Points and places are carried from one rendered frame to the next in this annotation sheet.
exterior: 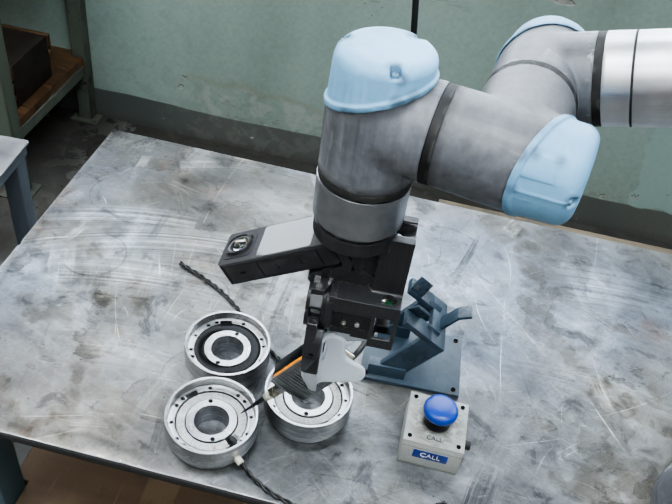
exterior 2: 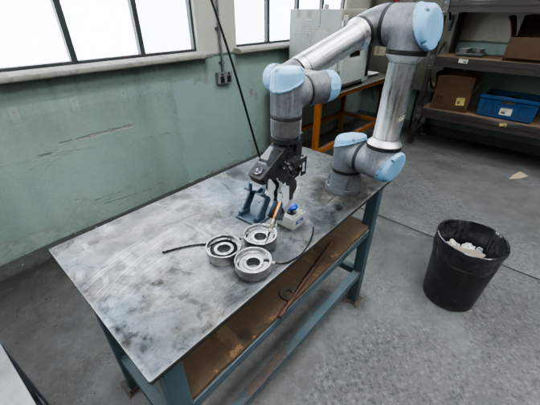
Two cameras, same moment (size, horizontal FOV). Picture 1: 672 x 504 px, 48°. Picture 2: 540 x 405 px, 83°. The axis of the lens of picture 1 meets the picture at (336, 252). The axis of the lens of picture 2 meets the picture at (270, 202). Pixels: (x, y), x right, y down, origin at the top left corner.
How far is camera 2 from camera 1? 62 cm
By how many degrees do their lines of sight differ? 44
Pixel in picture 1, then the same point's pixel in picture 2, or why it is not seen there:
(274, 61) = (12, 221)
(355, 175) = (297, 110)
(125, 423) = (231, 292)
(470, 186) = (323, 95)
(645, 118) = not seen: hidden behind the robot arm
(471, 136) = (319, 80)
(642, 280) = not seen: hidden behind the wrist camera
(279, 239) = (268, 158)
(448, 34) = (92, 161)
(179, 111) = not seen: outside the picture
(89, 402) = (211, 301)
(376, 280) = (296, 152)
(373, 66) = (297, 70)
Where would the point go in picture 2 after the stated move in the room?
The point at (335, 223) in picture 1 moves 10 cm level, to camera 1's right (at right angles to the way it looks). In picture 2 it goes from (293, 132) to (314, 121)
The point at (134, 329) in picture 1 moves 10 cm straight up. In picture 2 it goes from (185, 276) to (179, 249)
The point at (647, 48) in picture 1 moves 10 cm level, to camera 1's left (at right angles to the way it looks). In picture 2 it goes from (307, 55) to (288, 59)
